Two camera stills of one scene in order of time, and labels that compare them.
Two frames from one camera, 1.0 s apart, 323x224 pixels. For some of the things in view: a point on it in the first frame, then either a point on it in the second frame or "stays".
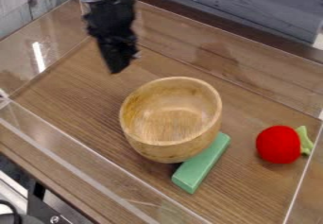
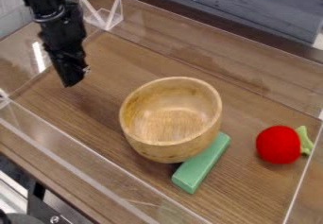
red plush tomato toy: (282, 144) stays
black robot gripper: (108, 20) → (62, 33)
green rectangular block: (191, 171) stays
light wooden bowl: (170, 115) stays
